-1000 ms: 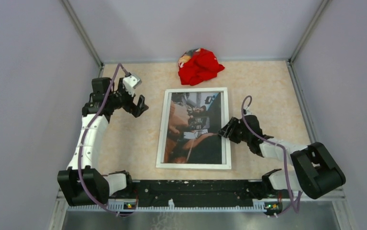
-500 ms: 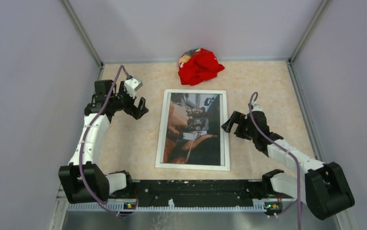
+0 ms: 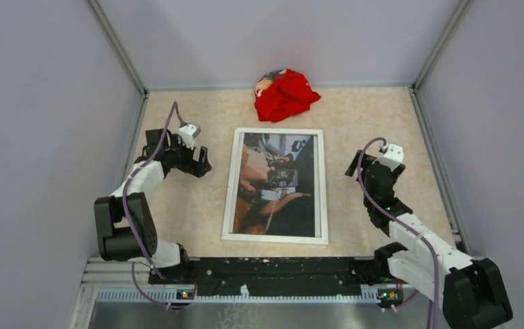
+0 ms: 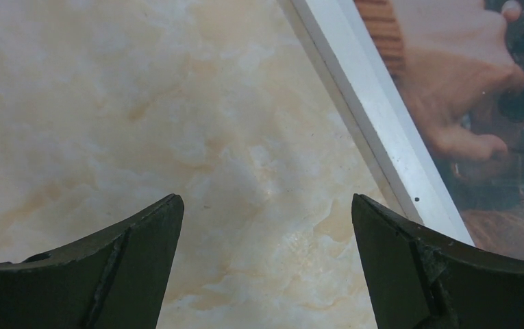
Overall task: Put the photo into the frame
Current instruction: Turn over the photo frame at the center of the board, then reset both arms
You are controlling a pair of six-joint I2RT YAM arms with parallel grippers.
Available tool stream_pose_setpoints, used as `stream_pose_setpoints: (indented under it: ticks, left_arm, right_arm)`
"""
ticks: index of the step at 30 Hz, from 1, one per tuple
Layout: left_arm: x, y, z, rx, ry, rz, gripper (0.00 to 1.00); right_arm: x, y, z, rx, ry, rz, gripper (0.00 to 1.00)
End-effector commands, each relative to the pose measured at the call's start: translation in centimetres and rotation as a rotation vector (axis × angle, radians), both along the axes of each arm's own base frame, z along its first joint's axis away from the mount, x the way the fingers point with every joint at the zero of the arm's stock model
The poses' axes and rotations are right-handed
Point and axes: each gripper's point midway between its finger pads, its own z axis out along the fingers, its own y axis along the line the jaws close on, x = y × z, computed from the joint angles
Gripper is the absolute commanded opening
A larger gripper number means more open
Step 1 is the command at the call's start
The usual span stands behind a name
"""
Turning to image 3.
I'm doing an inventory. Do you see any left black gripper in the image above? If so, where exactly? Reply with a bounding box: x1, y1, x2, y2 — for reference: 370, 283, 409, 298
164, 133, 211, 177

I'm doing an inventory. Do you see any light wooden picture frame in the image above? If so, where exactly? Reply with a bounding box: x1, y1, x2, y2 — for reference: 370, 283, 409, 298
222, 127, 329, 245

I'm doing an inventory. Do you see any printed photo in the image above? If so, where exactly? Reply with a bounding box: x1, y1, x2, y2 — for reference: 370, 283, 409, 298
232, 132, 317, 238

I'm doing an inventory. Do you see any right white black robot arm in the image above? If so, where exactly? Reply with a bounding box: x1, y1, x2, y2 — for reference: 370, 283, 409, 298
345, 144, 514, 328

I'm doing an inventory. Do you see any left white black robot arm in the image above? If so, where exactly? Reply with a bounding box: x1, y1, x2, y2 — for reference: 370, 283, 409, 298
93, 129, 212, 284

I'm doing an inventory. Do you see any crumpled red cloth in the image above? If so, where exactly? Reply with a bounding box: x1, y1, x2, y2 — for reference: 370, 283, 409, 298
253, 69, 321, 123

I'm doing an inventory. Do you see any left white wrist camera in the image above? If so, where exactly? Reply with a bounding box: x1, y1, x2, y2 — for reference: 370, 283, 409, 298
177, 123, 201, 149

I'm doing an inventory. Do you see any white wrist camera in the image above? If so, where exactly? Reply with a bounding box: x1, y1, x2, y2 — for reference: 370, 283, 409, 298
177, 123, 201, 149
377, 143, 405, 171

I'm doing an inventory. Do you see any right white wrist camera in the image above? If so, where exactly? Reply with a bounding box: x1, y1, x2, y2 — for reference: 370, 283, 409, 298
377, 143, 405, 171

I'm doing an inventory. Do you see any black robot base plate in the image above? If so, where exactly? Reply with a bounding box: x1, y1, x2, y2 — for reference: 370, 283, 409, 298
148, 256, 419, 298

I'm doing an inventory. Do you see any aluminium rail with cable duct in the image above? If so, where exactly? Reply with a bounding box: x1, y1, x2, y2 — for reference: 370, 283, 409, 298
68, 256, 510, 329

